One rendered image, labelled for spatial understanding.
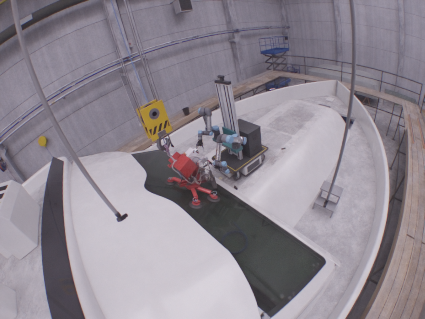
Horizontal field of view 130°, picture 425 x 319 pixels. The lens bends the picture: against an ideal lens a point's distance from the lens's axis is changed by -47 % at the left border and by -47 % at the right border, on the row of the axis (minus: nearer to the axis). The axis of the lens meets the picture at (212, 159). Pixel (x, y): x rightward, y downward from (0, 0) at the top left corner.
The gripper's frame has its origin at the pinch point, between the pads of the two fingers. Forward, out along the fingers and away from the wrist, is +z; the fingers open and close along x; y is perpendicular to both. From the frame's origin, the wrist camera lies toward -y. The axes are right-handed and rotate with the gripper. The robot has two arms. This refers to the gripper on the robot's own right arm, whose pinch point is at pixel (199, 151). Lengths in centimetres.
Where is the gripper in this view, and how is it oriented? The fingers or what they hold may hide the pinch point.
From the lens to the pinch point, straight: 324.7
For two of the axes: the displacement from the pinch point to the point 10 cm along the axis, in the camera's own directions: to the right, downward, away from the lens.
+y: 4.0, -2.5, 8.8
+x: -9.2, -1.2, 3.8
